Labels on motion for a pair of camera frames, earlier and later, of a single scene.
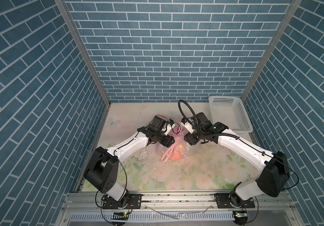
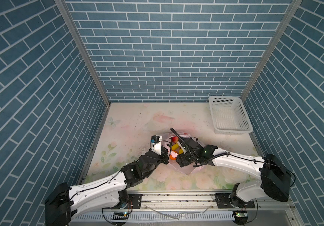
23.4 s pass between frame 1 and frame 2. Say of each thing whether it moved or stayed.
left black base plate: stayed
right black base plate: stayed
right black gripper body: moved
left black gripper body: moved
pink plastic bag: moved
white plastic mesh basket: stayed
